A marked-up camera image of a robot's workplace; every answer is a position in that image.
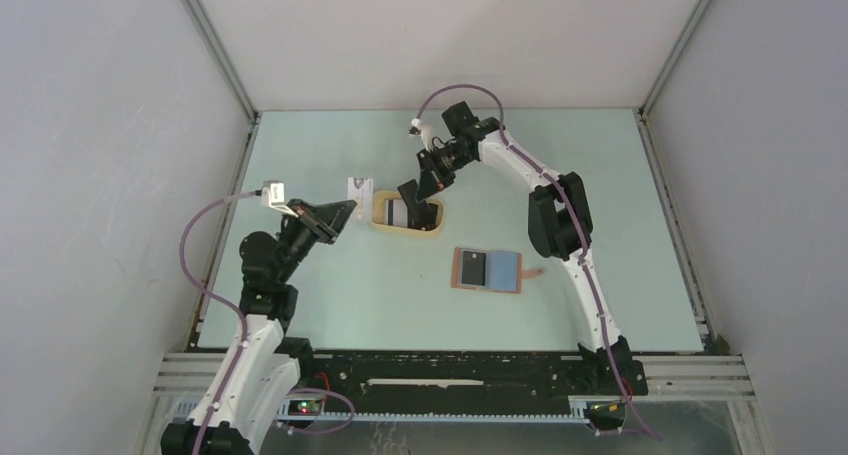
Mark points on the black credit card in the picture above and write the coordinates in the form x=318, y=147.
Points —
x=473, y=268

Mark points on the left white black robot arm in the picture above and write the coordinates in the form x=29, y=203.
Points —
x=254, y=378

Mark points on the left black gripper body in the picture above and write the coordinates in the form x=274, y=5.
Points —
x=305, y=226

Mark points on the aluminium frame rail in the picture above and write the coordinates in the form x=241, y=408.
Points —
x=670, y=378

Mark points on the beige oval card tray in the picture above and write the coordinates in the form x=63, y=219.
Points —
x=379, y=220

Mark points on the brown leather card holder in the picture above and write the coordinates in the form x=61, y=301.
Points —
x=505, y=272

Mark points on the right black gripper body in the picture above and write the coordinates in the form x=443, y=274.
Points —
x=444, y=162

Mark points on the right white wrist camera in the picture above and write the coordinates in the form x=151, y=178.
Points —
x=424, y=132

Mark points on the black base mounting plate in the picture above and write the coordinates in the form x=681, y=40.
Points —
x=471, y=383

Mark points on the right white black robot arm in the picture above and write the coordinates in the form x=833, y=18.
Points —
x=559, y=218

